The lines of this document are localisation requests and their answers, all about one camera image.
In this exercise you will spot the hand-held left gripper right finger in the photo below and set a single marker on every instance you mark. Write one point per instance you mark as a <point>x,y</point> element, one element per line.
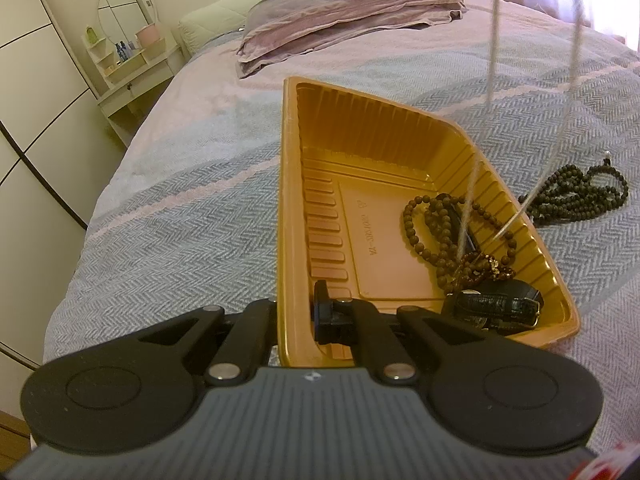
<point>332,320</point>

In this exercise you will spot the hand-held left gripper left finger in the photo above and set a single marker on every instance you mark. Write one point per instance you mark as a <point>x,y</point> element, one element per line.
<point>255,330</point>

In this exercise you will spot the orange plastic tray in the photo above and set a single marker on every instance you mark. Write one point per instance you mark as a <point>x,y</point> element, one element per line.
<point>350,160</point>

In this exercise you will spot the white dressing table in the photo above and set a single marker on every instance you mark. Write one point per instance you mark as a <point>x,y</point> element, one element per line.
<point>135,75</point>

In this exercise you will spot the pink folded duvet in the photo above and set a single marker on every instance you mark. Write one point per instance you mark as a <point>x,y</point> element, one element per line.
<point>350,15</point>

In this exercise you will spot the blue cosmetic bottles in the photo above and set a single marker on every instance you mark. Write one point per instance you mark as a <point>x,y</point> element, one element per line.
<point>125,51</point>

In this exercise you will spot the light green pillow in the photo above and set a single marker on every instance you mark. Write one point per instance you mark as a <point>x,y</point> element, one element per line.
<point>210,25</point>

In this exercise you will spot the red and white cloth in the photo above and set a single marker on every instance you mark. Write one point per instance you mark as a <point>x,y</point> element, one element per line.
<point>607,462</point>

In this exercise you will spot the pink plastic basin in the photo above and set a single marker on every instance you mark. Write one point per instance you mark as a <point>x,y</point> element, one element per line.
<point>148,35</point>

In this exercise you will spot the white wardrobe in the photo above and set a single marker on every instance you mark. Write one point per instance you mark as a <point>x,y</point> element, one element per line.
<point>30,110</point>

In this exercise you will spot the green bottle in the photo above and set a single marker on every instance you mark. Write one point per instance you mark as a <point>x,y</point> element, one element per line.
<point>90,35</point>

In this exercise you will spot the oval mirror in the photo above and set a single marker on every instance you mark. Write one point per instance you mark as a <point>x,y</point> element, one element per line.
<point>122,7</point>

